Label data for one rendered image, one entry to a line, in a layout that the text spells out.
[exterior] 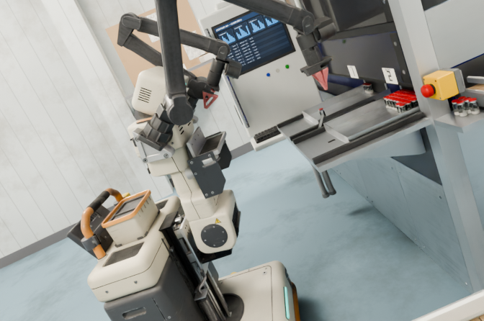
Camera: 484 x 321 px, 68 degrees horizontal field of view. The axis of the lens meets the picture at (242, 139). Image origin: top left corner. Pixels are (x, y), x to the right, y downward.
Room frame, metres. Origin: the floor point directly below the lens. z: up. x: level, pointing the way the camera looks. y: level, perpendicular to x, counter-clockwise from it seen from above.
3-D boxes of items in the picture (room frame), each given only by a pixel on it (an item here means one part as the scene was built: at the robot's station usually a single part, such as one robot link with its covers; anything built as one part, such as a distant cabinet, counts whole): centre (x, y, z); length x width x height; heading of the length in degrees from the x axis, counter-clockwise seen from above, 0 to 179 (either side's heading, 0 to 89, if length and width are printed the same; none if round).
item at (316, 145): (1.43, -0.43, 0.87); 0.70 x 0.48 x 0.02; 0
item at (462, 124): (1.00, -0.66, 0.87); 0.14 x 0.13 x 0.02; 90
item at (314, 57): (1.19, -0.33, 1.20); 0.10 x 0.07 x 0.07; 89
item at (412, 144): (1.18, -0.42, 0.80); 0.34 x 0.03 x 0.13; 90
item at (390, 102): (1.26, -0.59, 0.90); 0.18 x 0.02 x 0.05; 0
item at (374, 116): (1.26, -0.50, 0.90); 0.34 x 0.26 x 0.04; 90
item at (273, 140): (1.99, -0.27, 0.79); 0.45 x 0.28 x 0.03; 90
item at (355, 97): (1.60, -0.50, 0.90); 0.34 x 0.26 x 0.04; 90
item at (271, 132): (1.96, -0.27, 0.82); 0.40 x 0.14 x 0.02; 89
